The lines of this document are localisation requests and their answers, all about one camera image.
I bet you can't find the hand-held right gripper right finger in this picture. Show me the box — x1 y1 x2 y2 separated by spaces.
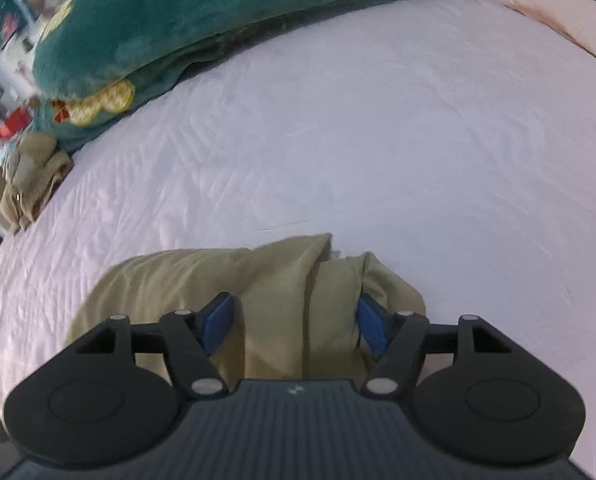
355 294 511 402

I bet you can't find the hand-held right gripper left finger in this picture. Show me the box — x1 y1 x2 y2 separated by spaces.
75 291 237 402

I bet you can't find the khaki t-shirt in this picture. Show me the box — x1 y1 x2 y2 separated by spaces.
68 232 426 382

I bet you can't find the pile of khaki clothes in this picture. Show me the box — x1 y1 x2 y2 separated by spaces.
0 132 73 231

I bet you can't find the red box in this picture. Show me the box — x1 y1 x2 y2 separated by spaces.
0 107 31 141

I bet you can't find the green plush blanket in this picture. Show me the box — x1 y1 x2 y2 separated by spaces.
30 0 509 153

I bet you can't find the pink pillow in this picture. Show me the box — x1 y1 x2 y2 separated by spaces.
503 0 596 73

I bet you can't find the green wall poster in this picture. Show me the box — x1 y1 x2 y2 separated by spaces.
0 0 28 51

